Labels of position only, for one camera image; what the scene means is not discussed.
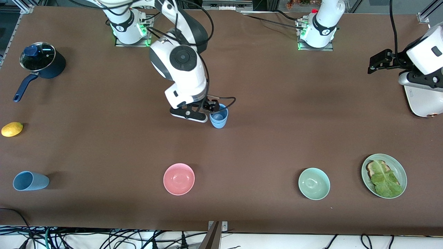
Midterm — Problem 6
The white toaster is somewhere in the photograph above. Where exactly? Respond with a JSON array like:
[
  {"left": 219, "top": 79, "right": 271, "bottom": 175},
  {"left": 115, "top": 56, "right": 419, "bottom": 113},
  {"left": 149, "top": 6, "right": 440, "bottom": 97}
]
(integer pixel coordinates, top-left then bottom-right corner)
[{"left": 404, "top": 85, "right": 443, "bottom": 118}]

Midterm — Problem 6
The pink bowl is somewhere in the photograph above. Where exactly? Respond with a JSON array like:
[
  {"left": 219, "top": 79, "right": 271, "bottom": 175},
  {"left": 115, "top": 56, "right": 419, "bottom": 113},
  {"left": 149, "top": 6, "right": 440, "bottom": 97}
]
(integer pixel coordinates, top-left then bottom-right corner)
[{"left": 163, "top": 163, "right": 195, "bottom": 196}]

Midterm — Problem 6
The grey power strip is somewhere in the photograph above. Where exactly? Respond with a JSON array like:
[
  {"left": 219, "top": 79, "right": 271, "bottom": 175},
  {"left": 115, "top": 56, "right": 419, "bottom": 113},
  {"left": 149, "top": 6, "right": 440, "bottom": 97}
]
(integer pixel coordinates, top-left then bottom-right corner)
[{"left": 202, "top": 0, "right": 253, "bottom": 11}]

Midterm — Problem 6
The orange brown plant decoration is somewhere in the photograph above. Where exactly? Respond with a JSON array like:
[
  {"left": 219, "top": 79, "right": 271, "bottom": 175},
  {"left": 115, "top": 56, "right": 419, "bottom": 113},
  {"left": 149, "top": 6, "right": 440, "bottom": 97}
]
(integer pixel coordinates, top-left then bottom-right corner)
[{"left": 286, "top": 0, "right": 324, "bottom": 10}]

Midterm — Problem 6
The mint green plate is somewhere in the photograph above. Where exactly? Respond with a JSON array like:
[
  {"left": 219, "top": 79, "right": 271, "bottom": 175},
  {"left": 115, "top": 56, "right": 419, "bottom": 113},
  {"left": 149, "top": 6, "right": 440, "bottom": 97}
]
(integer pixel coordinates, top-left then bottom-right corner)
[{"left": 361, "top": 153, "right": 408, "bottom": 199}]

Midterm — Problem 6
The toast slice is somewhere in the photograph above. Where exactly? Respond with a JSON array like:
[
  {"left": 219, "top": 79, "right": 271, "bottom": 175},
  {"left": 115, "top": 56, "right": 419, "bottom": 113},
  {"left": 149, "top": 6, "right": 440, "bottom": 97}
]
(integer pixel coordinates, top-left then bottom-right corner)
[{"left": 366, "top": 160, "right": 402, "bottom": 189}]

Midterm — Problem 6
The green lettuce leaf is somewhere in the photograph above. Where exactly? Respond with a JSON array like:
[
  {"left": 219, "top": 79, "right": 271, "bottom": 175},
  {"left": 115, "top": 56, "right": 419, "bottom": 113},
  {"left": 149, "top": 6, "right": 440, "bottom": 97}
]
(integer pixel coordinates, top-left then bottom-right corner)
[{"left": 371, "top": 160, "right": 404, "bottom": 198}]

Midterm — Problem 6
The mint green bowl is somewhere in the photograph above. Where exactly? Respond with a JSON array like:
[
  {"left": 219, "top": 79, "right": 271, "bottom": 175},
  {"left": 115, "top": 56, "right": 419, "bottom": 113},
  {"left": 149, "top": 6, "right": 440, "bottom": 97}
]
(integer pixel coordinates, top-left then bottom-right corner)
[{"left": 298, "top": 167, "right": 331, "bottom": 201}]

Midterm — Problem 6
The dark blue saucepan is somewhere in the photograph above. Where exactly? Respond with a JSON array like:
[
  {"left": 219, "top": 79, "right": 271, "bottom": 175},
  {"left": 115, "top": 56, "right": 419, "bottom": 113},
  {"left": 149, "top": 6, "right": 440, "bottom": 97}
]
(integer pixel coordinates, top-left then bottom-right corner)
[{"left": 13, "top": 41, "right": 67, "bottom": 103}]

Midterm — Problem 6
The grey metal pole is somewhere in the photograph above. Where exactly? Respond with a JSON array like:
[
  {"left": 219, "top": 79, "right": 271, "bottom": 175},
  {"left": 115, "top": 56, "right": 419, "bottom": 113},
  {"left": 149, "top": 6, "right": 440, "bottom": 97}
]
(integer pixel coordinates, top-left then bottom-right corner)
[{"left": 198, "top": 221, "right": 222, "bottom": 249}]

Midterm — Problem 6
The glass lid blue knob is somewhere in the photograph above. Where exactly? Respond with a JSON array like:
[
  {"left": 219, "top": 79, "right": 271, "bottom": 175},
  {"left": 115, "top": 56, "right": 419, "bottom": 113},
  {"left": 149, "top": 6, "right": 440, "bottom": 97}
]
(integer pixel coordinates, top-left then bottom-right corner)
[{"left": 20, "top": 42, "right": 56, "bottom": 72}]

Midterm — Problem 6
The yellow lemon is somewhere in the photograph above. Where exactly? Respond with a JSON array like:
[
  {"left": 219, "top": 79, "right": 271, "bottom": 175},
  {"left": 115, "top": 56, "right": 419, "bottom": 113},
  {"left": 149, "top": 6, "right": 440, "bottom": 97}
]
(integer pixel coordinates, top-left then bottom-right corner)
[{"left": 1, "top": 122, "right": 24, "bottom": 137}]

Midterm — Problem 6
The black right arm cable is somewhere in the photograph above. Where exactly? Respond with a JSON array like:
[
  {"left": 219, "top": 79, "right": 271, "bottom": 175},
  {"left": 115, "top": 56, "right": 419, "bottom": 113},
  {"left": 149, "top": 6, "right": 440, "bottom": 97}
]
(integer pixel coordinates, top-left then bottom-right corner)
[{"left": 173, "top": 0, "right": 237, "bottom": 112}]

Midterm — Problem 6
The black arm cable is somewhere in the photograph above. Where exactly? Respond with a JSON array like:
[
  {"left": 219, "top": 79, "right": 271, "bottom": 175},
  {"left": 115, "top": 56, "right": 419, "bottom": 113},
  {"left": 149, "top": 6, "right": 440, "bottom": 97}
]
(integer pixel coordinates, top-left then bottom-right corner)
[
  {"left": 390, "top": 0, "right": 404, "bottom": 66},
  {"left": 173, "top": 0, "right": 237, "bottom": 112}
]

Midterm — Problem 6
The aluminium frame rail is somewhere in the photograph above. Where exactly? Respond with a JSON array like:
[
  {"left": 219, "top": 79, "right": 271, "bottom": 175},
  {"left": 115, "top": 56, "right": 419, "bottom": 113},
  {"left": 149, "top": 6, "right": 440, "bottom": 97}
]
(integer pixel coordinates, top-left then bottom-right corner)
[
  {"left": 417, "top": 0, "right": 443, "bottom": 24},
  {"left": 1, "top": 4, "right": 35, "bottom": 68}
]

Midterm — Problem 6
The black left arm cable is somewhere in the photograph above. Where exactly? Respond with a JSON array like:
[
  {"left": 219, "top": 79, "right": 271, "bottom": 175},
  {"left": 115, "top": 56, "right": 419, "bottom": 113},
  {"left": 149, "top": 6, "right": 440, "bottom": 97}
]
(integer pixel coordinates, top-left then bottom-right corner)
[{"left": 390, "top": 0, "right": 404, "bottom": 66}]

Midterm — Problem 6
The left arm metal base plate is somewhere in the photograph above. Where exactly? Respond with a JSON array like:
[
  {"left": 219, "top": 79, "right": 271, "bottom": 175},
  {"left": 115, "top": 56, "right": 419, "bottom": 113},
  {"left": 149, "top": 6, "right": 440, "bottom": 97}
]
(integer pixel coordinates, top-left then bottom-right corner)
[{"left": 297, "top": 18, "right": 334, "bottom": 52}]

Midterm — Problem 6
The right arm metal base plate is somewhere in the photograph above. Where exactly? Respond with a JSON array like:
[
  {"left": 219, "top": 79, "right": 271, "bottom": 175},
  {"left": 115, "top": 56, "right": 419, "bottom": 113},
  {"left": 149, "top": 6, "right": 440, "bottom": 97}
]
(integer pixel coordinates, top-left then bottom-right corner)
[{"left": 115, "top": 16, "right": 153, "bottom": 47}]

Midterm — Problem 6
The black base cable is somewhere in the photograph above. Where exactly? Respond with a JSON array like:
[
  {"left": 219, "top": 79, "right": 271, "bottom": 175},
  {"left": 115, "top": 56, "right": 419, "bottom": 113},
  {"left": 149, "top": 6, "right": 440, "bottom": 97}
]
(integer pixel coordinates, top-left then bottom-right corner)
[{"left": 239, "top": 10, "right": 305, "bottom": 31}]

